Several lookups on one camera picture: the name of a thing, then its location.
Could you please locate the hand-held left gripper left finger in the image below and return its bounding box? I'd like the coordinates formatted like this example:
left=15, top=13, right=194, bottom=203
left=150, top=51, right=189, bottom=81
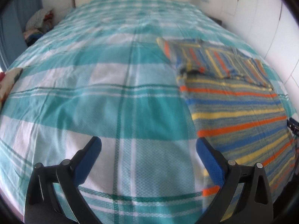
left=23, top=136, right=102, bottom=224

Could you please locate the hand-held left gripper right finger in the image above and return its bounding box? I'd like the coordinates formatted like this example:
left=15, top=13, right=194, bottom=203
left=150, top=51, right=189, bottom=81
left=196, top=137, right=274, bottom=224

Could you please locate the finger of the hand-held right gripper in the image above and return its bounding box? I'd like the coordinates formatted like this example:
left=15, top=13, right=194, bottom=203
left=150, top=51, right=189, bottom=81
left=287, top=118, right=299, bottom=138

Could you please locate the striped t-shirt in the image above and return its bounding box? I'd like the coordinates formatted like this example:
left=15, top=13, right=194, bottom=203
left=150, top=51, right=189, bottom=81
left=156, top=37, right=298, bottom=222

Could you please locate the pile of clothes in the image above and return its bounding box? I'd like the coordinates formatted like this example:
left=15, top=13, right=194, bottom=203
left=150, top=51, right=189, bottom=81
left=23, top=8, right=56, bottom=47

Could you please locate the teal plaid bed cover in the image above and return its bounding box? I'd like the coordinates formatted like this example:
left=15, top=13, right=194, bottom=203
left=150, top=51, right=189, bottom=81
left=0, top=0, right=293, bottom=224

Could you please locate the beige folded cloth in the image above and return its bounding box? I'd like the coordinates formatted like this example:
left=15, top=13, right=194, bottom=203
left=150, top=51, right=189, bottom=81
left=0, top=67, right=24, bottom=104

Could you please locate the white wardrobe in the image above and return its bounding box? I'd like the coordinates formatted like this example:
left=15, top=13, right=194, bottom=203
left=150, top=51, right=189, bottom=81
left=220, top=0, right=299, bottom=91

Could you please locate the blue curtain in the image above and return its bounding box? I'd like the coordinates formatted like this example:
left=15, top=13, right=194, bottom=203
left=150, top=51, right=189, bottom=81
left=0, top=0, right=44, bottom=71

